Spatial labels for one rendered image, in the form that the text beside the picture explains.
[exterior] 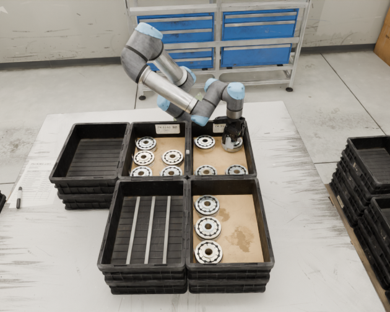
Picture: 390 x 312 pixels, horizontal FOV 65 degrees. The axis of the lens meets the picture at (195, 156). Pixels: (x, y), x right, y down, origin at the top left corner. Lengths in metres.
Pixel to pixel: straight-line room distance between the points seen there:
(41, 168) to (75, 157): 0.28
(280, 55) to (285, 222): 2.29
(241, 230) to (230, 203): 0.14
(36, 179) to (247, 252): 1.17
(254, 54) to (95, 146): 2.17
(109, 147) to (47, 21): 2.84
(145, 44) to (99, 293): 1.03
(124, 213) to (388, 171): 1.61
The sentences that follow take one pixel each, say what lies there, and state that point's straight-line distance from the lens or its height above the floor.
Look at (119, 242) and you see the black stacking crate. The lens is 1.29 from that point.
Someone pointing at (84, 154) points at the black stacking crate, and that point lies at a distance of 1.68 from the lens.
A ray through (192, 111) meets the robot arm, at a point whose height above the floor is 1.10.
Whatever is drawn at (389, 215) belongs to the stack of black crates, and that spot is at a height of 0.38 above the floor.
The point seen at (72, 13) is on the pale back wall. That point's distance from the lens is 4.20.
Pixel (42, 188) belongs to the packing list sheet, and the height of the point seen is 0.70.
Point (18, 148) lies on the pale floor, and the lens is 3.32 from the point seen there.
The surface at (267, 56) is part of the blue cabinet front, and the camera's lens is 3.44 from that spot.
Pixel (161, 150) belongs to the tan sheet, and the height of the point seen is 0.83.
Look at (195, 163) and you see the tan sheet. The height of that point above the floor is 0.83.
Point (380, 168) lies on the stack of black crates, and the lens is 2.25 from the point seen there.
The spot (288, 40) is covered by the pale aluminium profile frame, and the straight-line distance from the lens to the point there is 3.39.
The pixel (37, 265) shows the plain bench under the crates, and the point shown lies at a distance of 1.51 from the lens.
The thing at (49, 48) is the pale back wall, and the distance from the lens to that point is 4.46.
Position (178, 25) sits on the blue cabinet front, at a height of 0.78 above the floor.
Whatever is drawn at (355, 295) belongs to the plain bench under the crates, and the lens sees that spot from 1.42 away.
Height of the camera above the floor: 1.90
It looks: 44 degrees down
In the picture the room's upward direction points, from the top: 2 degrees counter-clockwise
